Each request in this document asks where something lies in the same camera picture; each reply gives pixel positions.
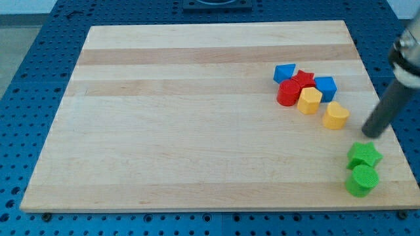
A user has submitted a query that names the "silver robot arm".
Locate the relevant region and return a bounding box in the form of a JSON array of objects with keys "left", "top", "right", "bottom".
[{"left": 388, "top": 10, "right": 419, "bottom": 89}]

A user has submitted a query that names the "large wooden board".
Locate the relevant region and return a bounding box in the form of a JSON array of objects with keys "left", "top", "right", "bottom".
[{"left": 20, "top": 20, "right": 419, "bottom": 213}]

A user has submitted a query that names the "red cylinder block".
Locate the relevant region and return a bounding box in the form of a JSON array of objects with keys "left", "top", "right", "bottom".
[{"left": 276, "top": 79, "right": 301, "bottom": 106}]

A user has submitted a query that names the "blue triangular block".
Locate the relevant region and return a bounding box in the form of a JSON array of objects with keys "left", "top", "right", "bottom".
[{"left": 273, "top": 64, "right": 296, "bottom": 84}]

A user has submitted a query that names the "yellow hexagon block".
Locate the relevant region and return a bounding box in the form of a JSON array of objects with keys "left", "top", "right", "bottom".
[{"left": 297, "top": 87, "right": 322, "bottom": 115}]

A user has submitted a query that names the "red star block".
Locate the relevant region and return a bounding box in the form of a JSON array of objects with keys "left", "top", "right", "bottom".
[{"left": 291, "top": 69, "right": 316, "bottom": 90}]

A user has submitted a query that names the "blue cube block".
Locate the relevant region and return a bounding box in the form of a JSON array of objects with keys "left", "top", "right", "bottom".
[{"left": 314, "top": 77, "right": 337, "bottom": 103}]

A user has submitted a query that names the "yellow heart block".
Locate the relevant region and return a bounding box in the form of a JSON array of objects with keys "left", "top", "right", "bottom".
[{"left": 322, "top": 101, "right": 350, "bottom": 130}]

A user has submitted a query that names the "green star block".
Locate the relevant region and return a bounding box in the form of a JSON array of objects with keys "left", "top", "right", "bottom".
[{"left": 346, "top": 142, "right": 383, "bottom": 170}]

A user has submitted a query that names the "green cylinder block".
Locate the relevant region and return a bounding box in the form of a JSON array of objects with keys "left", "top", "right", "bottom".
[{"left": 345, "top": 165, "right": 379, "bottom": 197}]

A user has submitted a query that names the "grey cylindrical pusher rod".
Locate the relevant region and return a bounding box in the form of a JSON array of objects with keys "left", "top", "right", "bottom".
[{"left": 362, "top": 79, "right": 418, "bottom": 138}]

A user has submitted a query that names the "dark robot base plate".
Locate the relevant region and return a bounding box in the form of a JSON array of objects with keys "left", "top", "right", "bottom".
[{"left": 182, "top": 0, "right": 253, "bottom": 12}]

